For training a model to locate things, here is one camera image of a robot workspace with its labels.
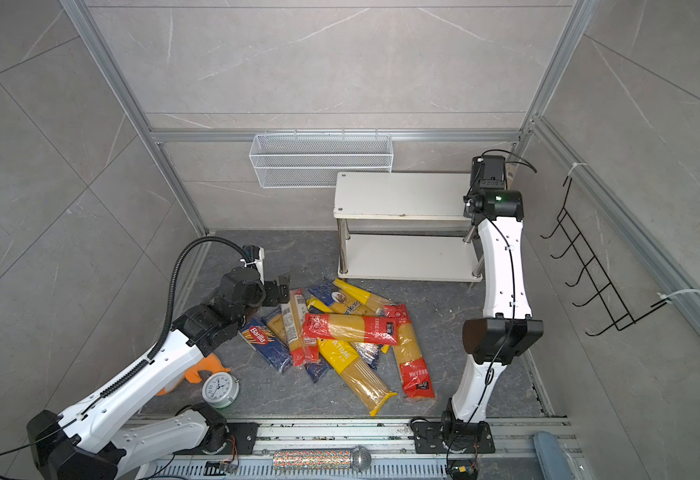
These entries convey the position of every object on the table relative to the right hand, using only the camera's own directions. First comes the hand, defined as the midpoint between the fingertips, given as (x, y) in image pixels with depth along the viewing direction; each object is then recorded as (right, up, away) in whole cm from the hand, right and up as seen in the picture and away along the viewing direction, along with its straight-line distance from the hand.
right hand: (492, 203), depth 77 cm
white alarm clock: (-72, -50, +1) cm, 88 cm away
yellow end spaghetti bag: (-30, -30, +19) cm, 46 cm away
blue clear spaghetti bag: (-47, -46, +5) cm, 66 cm away
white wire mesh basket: (-52, +19, +24) cm, 61 cm away
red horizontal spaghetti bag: (-29, -35, +7) cm, 46 cm away
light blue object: (+11, -62, -8) cm, 64 cm away
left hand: (-57, -18, -2) cm, 60 cm away
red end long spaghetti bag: (-19, -47, +4) cm, 51 cm away
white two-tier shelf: (-15, -2, +46) cm, 48 cm away
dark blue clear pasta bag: (-32, -43, +9) cm, 54 cm away
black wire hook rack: (+17, -26, -19) cm, 36 cm away
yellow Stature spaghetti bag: (-33, -49, +2) cm, 59 cm away
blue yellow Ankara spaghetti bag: (-45, -28, +18) cm, 56 cm away
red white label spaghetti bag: (-51, -40, +5) cm, 65 cm away
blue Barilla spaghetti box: (-61, -41, +8) cm, 74 cm away
